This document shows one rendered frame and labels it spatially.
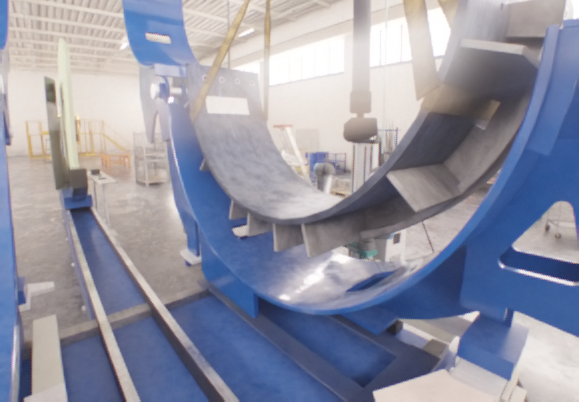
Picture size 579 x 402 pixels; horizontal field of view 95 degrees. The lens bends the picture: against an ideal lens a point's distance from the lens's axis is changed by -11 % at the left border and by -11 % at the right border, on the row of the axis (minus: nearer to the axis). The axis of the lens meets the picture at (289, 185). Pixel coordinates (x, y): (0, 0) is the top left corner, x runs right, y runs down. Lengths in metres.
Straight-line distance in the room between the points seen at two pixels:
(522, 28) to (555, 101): 0.55
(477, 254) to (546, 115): 0.70
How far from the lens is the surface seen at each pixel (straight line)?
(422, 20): 1.16
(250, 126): 2.61
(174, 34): 4.32
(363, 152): 3.31
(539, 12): 1.40
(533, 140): 0.90
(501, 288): 1.44
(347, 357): 1.98
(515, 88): 1.43
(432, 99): 0.99
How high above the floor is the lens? 1.85
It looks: 10 degrees down
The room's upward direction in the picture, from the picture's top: straight up
